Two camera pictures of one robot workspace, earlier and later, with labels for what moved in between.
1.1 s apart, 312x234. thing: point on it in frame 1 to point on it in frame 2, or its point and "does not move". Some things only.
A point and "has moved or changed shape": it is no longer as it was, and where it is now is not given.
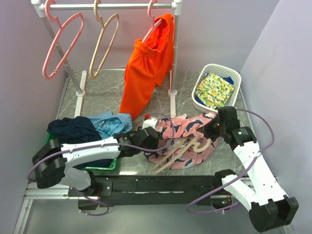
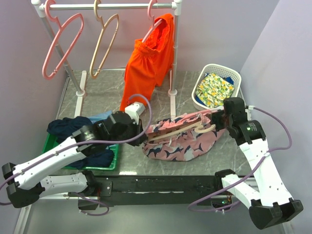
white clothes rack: (81, 92) does not move
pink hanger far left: (60, 27) does not move
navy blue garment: (75, 128) does not move
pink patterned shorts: (182, 144) has moved or changed shape
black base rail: (162, 190) does not move
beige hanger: (204, 143) to (211, 127)
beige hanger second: (104, 26) does not move
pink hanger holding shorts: (153, 16) does not move
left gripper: (154, 145) to (139, 140)
